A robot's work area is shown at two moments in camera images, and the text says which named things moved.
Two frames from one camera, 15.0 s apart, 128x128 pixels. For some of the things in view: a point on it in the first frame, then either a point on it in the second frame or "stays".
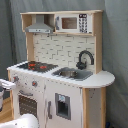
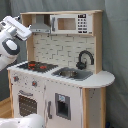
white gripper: [7, 84] → [16, 26]
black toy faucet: [81, 64] stays
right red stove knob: [34, 83] stays
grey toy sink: [73, 74] stays
